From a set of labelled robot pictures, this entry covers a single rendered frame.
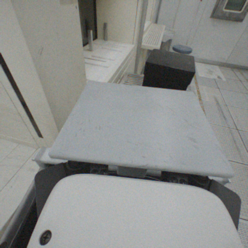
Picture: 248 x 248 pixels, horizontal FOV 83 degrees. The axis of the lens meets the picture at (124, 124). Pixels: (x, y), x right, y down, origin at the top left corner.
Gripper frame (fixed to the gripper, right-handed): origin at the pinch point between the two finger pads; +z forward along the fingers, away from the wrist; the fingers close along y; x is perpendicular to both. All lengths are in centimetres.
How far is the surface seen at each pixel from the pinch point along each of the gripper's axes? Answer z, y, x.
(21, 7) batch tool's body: 17.5, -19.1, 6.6
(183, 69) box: 70, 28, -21
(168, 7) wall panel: 417, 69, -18
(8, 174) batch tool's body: 8, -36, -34
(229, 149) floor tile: 102, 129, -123
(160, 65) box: 73, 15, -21
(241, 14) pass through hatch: 378, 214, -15
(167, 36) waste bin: 362, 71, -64
